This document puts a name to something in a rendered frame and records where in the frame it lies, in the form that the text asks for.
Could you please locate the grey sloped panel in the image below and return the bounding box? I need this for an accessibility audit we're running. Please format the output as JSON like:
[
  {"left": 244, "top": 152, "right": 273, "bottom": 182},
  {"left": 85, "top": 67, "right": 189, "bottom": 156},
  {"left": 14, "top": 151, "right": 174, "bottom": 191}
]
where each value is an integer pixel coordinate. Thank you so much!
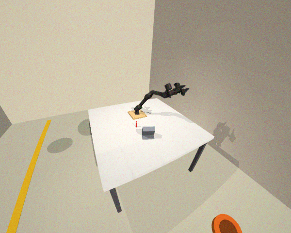
[{"left": 142, "top": 126, "right": 155, "bottom": 140}]

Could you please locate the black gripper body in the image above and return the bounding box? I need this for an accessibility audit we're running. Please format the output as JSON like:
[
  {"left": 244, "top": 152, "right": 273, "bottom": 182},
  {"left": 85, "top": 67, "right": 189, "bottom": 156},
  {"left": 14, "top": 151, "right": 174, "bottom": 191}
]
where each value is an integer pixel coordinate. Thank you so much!
[{"left": 173, "top": 89, "right": 185, "bottom": 96}]

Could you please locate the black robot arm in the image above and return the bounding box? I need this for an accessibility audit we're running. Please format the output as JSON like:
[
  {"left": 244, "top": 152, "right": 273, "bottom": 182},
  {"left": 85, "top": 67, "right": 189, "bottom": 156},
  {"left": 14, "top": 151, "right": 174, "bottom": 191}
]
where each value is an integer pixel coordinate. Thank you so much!
[{"left": 134, "top": 83, "right": 180, "bottom": 115}]

